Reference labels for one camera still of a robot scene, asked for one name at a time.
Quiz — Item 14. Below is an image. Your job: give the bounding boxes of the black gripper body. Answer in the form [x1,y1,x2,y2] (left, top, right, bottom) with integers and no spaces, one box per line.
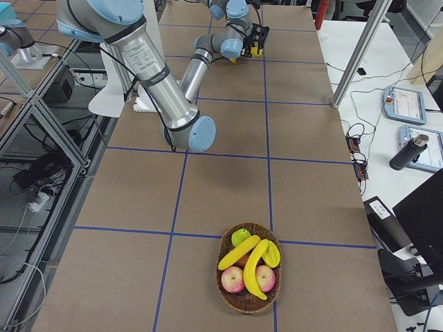
[243,23,269,49]

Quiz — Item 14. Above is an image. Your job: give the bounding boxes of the yellow banana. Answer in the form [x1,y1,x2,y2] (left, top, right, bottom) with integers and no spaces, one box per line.
[243,239,269,300]
[217,235,261,270]
[229,45,264,64]

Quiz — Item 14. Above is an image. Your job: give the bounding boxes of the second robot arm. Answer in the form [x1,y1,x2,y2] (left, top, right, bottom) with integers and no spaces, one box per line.
[1,19,58,70]

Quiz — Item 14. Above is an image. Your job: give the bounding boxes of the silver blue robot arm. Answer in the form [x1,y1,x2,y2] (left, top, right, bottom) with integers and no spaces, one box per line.
[56,1,269,151]

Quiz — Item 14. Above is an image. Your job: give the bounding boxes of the woven wicker basket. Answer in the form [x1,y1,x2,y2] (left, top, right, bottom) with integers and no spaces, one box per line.
[215,222,282,314]

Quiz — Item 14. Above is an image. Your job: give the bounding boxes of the red fire extinguisher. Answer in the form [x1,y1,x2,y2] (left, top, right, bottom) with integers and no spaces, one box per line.
[314,0,329,30]

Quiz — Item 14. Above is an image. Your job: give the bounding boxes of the orange circuit board upper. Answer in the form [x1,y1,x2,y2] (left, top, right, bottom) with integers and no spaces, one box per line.
[345,136,361,154]

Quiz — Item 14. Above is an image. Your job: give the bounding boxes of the orange circuit board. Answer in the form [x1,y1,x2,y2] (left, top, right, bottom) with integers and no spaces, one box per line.
[345,136,361,154]
[352,159,368,182]

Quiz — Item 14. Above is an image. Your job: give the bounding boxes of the upper teach pendant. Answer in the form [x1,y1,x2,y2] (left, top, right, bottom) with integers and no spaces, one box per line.
[383,85,427,125]

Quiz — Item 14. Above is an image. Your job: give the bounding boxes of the teach pendant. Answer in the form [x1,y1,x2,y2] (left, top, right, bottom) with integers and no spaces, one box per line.
[383,85,427,125]
[397,124,443,174]

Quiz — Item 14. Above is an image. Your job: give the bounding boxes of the orange circuit board lower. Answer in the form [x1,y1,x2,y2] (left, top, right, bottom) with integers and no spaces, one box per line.
[352,159,368,182]

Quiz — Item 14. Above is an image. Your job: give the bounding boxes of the black water bottle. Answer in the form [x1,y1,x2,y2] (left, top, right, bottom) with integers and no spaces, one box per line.
[389,134,429,171]

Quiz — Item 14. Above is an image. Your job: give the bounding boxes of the green apple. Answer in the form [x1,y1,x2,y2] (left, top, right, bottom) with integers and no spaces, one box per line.
[231,228,251,248]

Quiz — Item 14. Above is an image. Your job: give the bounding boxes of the lower teach pendant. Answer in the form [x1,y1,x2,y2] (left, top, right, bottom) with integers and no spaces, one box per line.
[397,124,443,174]

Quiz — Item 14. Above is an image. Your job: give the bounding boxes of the yellow green starfruit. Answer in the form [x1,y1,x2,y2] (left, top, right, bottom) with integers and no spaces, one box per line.
[262,241,281,268]

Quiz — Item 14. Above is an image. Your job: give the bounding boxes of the black box with label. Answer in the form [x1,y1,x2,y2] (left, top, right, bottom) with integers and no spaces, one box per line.
[363,196,412,252]

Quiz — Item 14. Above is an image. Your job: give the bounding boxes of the red apple right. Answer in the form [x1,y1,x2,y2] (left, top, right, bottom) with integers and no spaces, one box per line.
[255,265,275,293]

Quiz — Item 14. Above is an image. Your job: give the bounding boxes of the red apple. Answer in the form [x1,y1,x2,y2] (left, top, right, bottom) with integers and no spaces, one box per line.
[255,265,275,293]
[221,266,245,293]

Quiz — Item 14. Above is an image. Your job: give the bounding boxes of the red apple left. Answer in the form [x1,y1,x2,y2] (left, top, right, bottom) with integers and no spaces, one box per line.
[221,266,245,293]

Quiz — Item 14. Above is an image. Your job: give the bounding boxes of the white power strip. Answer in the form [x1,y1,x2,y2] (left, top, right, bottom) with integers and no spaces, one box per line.
[28,192,53,213]

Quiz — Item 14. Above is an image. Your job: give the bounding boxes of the aluminium frame post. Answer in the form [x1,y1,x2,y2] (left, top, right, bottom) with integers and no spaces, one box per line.
[332,0,392,109]

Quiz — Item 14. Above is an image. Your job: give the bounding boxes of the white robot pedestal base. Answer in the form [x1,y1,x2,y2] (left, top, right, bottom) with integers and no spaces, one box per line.
[134,0,164,112]

